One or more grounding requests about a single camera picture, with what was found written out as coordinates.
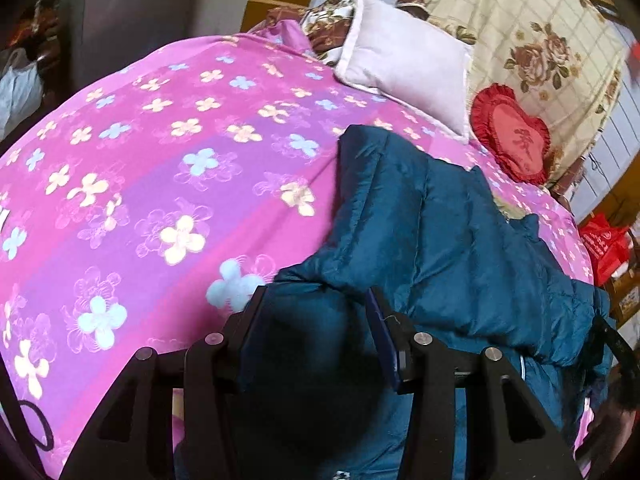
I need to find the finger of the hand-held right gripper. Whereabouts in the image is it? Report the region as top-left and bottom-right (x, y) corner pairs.
(593, 314), (640, 393)

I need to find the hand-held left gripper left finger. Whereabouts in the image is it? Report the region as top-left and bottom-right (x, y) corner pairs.
(59, 284), (271, 480)

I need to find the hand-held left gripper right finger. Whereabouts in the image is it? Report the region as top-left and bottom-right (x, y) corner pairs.
(364, 287), (586, 480)

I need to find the teal puffer jacket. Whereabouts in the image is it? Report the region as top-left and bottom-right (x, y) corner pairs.
(175, 124), (616, 480)

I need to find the pile of colourful clothes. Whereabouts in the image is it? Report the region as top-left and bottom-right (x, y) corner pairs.
(7, 0), (68, 61)

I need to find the wooden shelf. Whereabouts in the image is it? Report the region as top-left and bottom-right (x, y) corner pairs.
(605, 240), (640, 331)

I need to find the red shopping bag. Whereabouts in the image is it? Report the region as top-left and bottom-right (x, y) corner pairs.
(579, 212), (632, 286)

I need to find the pink floral bedsheet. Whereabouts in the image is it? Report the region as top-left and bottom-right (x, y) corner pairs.
(0, 19), (596, 480)

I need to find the red heart cushion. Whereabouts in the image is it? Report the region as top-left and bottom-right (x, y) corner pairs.
(470, 83), (552, 184)

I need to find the white pillow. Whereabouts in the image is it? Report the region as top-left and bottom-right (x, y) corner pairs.
(334, 0), (475, 143)

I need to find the brown floral pillow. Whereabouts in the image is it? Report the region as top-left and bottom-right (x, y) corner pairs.
(265, 0), (358, 63)

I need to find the white plastic bag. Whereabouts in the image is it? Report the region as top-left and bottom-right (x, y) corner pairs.
(0, 47), (45, 141)

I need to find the grey wardrobe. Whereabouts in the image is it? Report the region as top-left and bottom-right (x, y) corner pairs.
(60, 0), (261, 91)

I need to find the cream rose-print blanket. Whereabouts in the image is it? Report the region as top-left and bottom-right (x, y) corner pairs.
(395, 0), (631, 196)

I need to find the black cable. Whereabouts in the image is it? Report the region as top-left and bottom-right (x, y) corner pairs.
(20, 400), (55, 453)

